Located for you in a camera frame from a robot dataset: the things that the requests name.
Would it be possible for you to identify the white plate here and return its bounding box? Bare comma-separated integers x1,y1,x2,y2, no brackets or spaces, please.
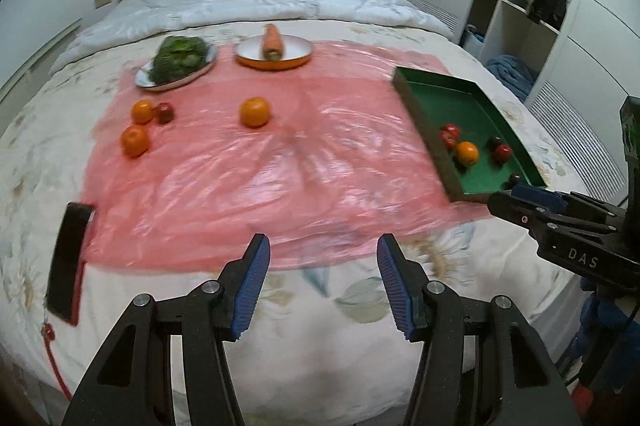
134,43,218,92

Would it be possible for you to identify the white bag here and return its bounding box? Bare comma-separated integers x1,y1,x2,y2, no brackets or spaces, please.
462,26,483,56

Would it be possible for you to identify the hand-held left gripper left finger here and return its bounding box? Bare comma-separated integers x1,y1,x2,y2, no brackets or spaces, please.
60,233,272,426

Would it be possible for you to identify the green tray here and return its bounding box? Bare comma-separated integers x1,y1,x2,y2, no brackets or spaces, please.
391,66,547,203

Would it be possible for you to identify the red phone strap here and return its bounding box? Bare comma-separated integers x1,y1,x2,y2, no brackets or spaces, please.
42,323,73,402

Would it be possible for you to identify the orange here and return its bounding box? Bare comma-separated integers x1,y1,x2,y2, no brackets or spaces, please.
131,100,155,125
121,126,150,157
456,141,480,166
240,96,271,128

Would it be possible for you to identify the orange rimmed plate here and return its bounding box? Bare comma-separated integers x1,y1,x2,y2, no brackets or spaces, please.
235,34,315,70

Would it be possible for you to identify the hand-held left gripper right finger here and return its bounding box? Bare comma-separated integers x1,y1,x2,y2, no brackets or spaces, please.
376,233,583,426

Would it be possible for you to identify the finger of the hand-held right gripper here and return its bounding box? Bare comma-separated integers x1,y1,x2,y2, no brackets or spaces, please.
487,192,551,234
511,183,568,214

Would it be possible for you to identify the pink plastic sheet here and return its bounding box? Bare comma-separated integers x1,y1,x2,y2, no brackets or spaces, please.
80,40,493,271

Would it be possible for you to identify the black smartphone red case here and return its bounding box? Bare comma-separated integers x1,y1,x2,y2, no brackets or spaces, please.
46,202,97,326

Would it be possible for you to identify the blue blanket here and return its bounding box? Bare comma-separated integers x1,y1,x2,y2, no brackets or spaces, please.
486,54,538,101

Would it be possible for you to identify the green leafy vegetable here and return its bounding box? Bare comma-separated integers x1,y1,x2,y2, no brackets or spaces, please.
150,36,210,84

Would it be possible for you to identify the carrot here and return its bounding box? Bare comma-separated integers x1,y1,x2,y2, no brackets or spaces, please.
262,24,285,60

